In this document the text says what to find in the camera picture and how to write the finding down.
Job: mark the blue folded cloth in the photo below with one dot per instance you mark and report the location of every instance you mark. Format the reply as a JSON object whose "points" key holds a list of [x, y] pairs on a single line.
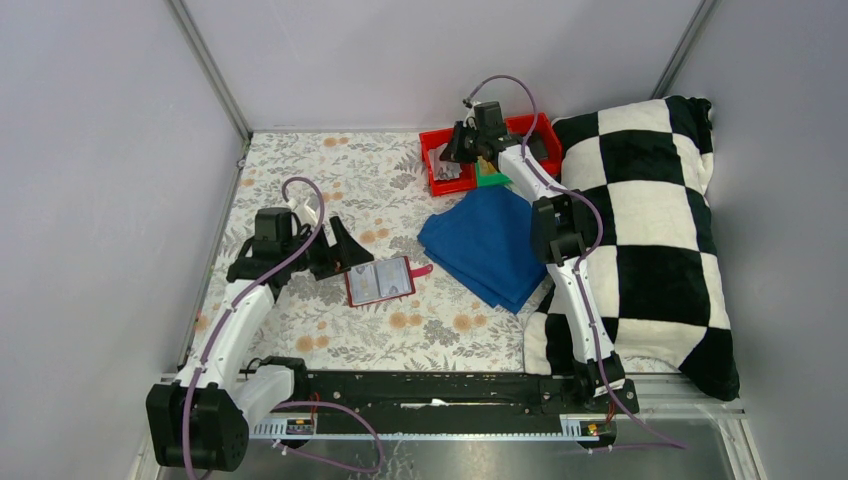
{"points": [[484, 243]]}

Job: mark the floral patterned table mat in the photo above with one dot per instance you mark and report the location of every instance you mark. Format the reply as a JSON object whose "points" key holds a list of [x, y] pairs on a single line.
{"points": [[376, 183]]}

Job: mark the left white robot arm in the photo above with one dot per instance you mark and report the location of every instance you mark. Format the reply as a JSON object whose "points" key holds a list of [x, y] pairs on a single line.
{"points": [[202, 418]]}

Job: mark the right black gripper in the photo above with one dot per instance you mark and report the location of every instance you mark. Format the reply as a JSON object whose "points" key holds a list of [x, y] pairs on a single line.
{"points": [[453, 151]]}

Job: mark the white gold VIP card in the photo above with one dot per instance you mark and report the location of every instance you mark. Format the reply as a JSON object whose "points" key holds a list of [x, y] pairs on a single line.
{"points": [[393, 277]]}

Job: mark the red plastic bin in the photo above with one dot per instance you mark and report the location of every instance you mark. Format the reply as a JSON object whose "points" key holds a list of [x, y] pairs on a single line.
{"points": [[543, 143], [467, 181]]}

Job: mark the left red plastic bin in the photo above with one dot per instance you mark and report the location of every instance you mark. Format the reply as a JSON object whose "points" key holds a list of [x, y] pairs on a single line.
{"points": [[467, 181]]}

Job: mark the green plastic bin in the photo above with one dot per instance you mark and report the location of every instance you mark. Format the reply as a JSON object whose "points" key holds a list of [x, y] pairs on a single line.
{"points": [[493, 177]]}

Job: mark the red leather card holder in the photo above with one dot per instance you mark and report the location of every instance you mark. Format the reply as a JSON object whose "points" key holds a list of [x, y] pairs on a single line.
{"points": [[413, 272]]}

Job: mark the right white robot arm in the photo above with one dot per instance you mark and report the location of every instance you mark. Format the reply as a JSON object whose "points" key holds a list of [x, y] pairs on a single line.
{"points": [[558, 229]]}

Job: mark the gold cards in bin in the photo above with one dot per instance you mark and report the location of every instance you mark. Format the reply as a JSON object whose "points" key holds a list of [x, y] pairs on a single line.
{"points": [[486, 168]]}

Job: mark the black white checkered pillow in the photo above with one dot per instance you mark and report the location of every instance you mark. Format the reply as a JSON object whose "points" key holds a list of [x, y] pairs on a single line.
{"points": [[654, 271]]}

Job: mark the right red plastic bin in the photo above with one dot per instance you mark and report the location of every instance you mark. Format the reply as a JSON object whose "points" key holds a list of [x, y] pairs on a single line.
{"points": [[543, 143]]}

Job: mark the silver cards in bin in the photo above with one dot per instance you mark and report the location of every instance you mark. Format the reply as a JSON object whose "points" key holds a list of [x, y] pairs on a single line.
{"points": [[443, 170]]}

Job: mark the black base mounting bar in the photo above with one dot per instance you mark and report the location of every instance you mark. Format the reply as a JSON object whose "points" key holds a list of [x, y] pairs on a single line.
{"points": [[446, 406]]}

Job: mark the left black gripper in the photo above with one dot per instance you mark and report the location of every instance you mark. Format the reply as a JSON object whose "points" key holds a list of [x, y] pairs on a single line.
{"points": [[333, 260]]}

